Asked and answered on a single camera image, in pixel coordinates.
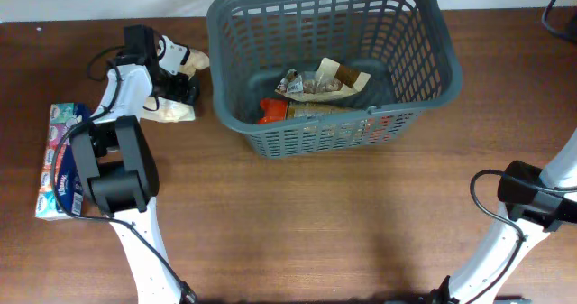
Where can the grey plastic shopping basket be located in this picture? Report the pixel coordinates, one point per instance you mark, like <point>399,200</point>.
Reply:
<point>403,45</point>

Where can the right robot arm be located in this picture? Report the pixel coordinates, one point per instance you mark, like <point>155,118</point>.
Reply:
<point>533,203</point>

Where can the clear brown snack bag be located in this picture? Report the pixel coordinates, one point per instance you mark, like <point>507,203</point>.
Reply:
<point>331,81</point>

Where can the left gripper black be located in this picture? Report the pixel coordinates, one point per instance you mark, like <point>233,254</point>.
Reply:
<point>179,92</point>

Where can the orange pasta packet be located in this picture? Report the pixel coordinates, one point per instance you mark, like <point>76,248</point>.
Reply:
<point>306,111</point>

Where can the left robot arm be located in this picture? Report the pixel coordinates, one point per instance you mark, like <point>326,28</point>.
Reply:
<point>115,165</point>

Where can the beige paper bag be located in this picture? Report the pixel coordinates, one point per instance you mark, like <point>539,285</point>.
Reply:
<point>163,110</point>

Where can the blue tissue multipack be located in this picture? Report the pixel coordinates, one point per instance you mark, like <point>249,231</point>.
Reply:
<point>61,117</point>

